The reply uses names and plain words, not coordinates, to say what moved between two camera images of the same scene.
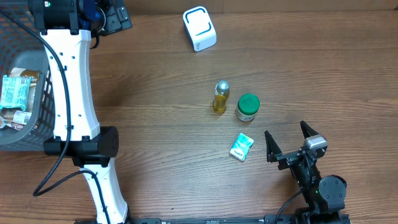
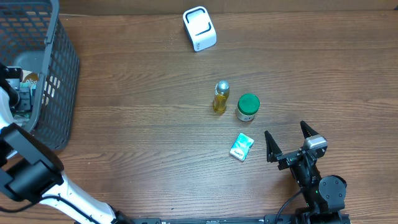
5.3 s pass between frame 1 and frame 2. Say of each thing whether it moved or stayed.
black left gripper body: moved
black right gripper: stayed
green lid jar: stayed
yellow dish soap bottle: stayed
